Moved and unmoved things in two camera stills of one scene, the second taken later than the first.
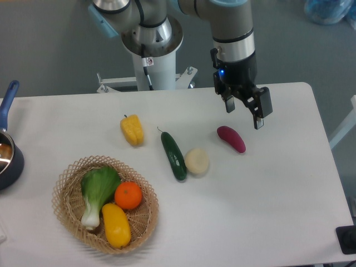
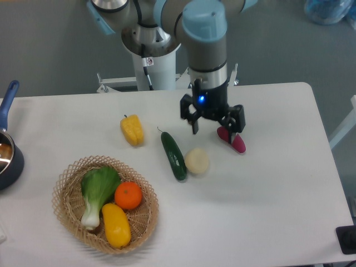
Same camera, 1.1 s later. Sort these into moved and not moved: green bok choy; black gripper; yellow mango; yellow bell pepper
Moved: black gripper
Not moved: green bok choy; yellow bell pepper; yellow mango
